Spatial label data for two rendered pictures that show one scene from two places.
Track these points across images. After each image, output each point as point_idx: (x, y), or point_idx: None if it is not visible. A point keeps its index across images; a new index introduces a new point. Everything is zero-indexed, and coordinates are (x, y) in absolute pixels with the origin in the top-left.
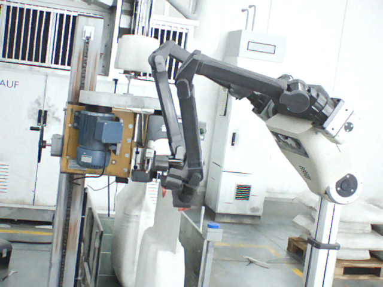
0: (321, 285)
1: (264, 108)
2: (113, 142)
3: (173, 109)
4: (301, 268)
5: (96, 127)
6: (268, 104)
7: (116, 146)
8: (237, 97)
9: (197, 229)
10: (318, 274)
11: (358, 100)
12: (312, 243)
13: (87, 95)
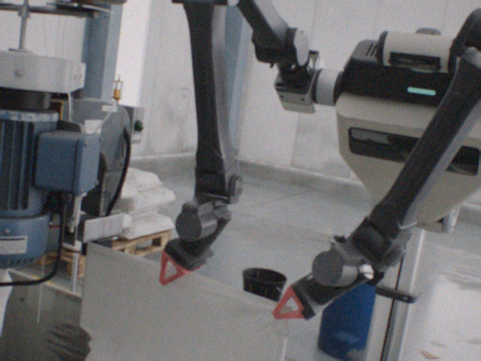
0: (403, 352)
1: (310, 83)
2: (89, 188)
3: (226, 95)
4: (37, 273)
5: (41, 156)
6: (315, 77)
7: (71, 195)
8: (273, 64)
9: (79, 298)
10: (406, 338)
11: (13, 41)
12: (398, 297)
13: (10, 64)
